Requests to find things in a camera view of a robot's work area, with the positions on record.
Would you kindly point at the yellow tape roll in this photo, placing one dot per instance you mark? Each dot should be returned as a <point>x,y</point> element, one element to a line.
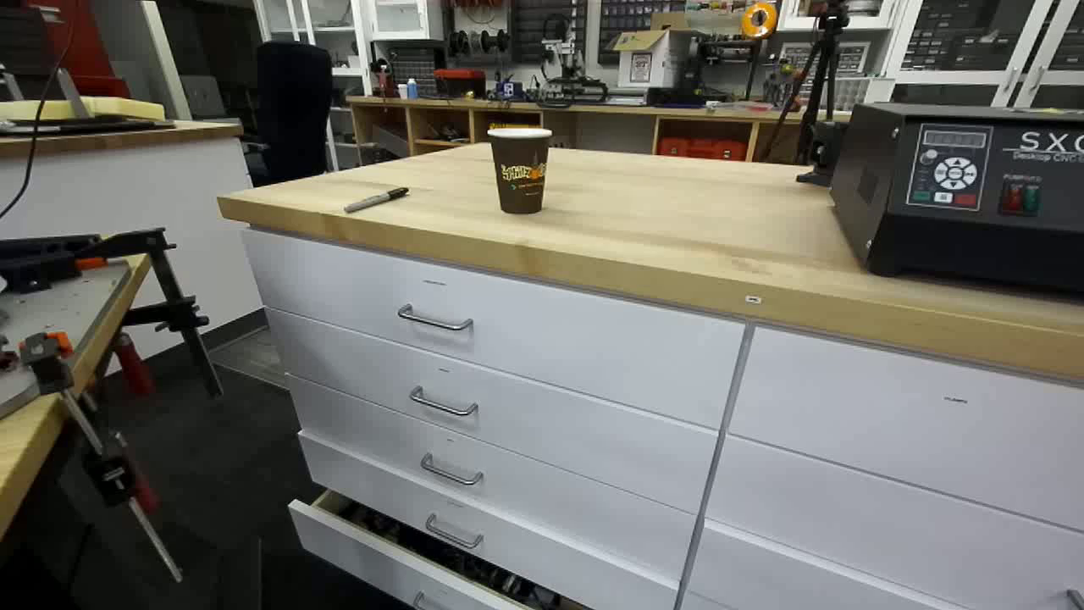
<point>745,22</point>

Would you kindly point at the red storage bins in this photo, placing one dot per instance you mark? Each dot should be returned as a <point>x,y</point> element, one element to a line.
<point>699,146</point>

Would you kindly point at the wooden shelf workbench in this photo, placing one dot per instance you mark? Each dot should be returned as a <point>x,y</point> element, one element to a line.
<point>611,114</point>

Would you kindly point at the wooden workbench with clamps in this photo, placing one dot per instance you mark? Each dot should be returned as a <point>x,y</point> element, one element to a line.
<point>20,453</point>

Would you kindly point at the red toolbox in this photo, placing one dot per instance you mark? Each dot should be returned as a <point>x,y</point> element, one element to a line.
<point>460,82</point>

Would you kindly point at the black bar clamp orange trigger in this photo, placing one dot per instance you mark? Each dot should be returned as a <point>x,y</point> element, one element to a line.
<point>113,468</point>

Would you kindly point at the white counter wooden top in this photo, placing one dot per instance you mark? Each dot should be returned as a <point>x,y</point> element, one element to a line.
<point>138,192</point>

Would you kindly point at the black camera tripod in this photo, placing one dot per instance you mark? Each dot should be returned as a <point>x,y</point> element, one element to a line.
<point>823,57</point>

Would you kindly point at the white cabinet drawer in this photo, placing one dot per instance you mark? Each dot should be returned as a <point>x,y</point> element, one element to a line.
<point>588,435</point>
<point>767,580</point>
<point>562,340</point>
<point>903,418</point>
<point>562,553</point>
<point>359,553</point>
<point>588,495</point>
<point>882,521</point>

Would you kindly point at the large black bar clamp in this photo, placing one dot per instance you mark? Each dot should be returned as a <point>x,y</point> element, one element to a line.
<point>113,245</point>

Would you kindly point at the yellow wooden board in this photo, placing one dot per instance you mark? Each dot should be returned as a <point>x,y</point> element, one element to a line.
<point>104,111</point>

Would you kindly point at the brown paper coffee cup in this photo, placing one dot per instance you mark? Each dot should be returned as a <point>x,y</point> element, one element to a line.
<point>521,172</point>

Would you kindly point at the black office chair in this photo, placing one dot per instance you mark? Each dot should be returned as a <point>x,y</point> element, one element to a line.
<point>292,114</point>

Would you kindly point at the black marker pen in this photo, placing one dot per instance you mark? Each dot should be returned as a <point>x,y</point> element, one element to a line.
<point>377,201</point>

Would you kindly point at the white framed glass cabinet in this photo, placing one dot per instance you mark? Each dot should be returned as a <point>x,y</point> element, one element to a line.
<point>1035,64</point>

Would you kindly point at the cardboard box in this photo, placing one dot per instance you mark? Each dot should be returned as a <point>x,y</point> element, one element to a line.
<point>645,64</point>

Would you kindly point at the black electronic control box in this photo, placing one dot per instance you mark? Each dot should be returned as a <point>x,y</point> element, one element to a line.
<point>970,225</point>

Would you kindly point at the red machine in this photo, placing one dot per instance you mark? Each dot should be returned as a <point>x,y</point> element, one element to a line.
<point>78,44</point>

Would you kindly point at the grey metal plate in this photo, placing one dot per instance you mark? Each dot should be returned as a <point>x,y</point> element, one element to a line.
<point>55,318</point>

